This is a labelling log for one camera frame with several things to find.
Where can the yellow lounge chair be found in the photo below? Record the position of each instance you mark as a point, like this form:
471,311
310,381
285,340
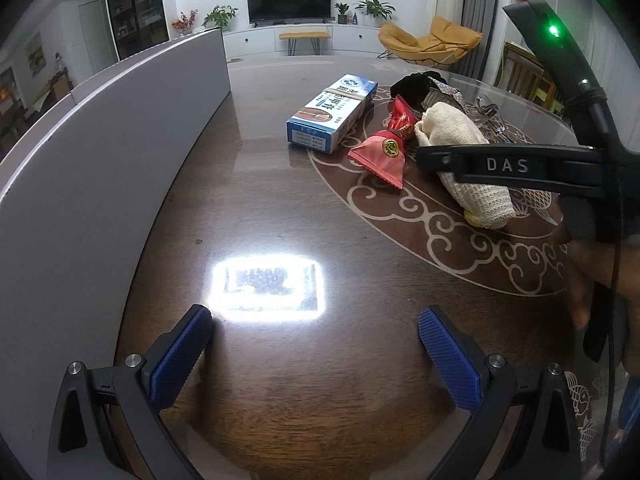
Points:
430,40

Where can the bushy potted plant white pot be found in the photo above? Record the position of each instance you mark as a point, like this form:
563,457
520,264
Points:
220,16

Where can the wooden bench with metal legs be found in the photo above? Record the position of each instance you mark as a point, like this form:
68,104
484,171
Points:
305,36

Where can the brown patterned desktop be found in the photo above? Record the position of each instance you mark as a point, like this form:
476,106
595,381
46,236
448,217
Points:
310,385

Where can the framed wall painting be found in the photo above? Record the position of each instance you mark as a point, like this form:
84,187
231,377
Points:
35,55

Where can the cream knitted glove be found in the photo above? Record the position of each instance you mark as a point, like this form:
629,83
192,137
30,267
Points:
450,125

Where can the blue and white carton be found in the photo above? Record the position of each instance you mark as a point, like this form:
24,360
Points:
330,110

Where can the grey curtain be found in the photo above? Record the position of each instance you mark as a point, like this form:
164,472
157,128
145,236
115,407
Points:
480,15

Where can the large leafy potted plant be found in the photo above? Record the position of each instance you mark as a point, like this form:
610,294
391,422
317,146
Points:
375,7

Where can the grey partition panel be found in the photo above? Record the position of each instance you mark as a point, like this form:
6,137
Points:
90,185

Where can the person's right hand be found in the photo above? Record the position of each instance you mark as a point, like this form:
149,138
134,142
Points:
577,280

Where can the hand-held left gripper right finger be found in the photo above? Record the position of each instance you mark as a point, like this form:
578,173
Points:
450,357

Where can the flat screen television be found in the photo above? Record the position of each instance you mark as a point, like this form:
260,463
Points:
289,2

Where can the vase of red flowers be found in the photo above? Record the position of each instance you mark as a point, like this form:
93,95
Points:
184,22

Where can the red gift pouch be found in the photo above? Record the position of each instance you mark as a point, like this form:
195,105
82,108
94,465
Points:
382,152

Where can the dark glass display cabinet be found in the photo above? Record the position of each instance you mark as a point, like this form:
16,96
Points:
135,10

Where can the small potted plant dark pot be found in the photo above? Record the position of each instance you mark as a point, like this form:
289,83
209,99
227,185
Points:
342,12

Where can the white television cabinet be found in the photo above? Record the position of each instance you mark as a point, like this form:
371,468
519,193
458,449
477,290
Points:
250,40

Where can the white door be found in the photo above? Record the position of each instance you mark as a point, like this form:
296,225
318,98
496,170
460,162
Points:
95,35

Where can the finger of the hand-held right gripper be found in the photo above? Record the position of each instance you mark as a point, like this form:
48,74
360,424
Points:
440,160

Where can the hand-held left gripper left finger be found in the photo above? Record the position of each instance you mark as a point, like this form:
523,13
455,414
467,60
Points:
180,360

